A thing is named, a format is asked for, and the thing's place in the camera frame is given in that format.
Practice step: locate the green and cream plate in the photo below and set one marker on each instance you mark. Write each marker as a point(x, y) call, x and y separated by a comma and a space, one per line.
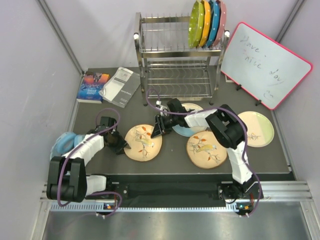
point(260, 131)

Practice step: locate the steel two-tier dish rack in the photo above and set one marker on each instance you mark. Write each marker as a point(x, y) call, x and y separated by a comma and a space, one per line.
point(168, 67)

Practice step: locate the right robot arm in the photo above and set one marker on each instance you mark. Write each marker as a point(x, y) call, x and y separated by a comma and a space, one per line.
point(229, 130)

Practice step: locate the pink framed whiteboard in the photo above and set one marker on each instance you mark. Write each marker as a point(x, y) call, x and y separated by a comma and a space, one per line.
point(264, 68)

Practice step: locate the orange polka dot plate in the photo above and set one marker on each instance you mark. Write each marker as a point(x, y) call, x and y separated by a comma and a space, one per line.
point(206, 24)

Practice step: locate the blue cover paperback book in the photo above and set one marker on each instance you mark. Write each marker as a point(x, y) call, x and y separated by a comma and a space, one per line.
point(92, 84)

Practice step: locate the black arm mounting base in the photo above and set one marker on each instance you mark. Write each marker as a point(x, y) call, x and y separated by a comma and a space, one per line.
point(141, 191)

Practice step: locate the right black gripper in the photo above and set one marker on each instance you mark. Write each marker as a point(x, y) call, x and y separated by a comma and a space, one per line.
point(159, 127)

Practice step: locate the blue and cream plate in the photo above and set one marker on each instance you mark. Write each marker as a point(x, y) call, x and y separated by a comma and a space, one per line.
point(185, 131)

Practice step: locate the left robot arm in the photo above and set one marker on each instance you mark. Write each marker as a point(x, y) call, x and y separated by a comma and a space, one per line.
point(67, 178)

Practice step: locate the pink polka dot plate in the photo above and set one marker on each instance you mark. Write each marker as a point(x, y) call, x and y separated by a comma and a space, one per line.
point(222, 22)

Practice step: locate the blue polka dot plate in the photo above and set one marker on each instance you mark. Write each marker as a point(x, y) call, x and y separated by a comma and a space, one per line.
point(215, 19)

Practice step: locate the grey white manual booklet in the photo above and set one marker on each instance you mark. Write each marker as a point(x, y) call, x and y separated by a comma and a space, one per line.
point(121, 87)

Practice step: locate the green polka dot plate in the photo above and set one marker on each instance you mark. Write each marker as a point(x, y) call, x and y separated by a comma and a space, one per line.
point(196, 24)

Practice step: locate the beige bird plate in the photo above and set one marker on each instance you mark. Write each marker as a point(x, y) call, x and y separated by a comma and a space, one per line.
point(143, 148)
point(205, 151)

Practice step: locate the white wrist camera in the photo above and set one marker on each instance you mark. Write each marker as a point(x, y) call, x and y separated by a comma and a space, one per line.
point(162, 108)

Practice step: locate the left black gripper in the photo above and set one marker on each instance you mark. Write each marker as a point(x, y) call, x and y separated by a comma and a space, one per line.
point(119, 149)

